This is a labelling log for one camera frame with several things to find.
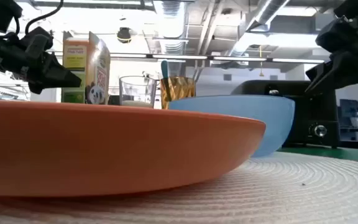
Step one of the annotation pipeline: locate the orange-red plate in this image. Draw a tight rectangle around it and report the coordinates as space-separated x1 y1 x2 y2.
0 99 267 198

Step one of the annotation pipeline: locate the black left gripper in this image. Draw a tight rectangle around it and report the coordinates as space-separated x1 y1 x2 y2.
0 27 83 95

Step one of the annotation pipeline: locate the panda cereal box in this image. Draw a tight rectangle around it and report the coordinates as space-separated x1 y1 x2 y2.
61 30 112 105

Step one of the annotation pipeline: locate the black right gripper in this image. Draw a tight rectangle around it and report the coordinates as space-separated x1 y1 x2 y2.
304 12 358 93

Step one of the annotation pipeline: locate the ceiling light strip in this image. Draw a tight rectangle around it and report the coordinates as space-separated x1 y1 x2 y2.
109 53 326 65

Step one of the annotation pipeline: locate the black ceiling dome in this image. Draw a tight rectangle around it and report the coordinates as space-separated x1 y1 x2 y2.
116 27 133 44

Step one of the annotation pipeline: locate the monitor on arm mount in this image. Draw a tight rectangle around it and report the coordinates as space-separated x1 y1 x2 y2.
337 98 358 135

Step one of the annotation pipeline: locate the silver ventilation duct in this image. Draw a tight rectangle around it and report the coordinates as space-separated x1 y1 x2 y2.
152 0 188 55

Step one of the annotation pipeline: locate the clear glass of milk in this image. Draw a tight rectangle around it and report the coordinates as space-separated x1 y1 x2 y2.
118 75 158 110

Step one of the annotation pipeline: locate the white woven round placemat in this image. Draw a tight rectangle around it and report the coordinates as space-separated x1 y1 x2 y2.
0 151 358 224

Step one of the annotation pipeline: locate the teal spoon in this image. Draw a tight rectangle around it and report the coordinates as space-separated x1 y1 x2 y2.
160 59 170 80

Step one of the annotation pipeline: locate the black four-slot toaster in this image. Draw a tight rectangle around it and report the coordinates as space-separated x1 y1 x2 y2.
231 79 341 149

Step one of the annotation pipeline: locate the light blue bowl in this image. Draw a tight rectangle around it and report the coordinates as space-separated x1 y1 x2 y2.
168 94 296 158

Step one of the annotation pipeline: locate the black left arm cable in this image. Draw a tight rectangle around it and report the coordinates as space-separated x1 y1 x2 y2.
24 0 65 35

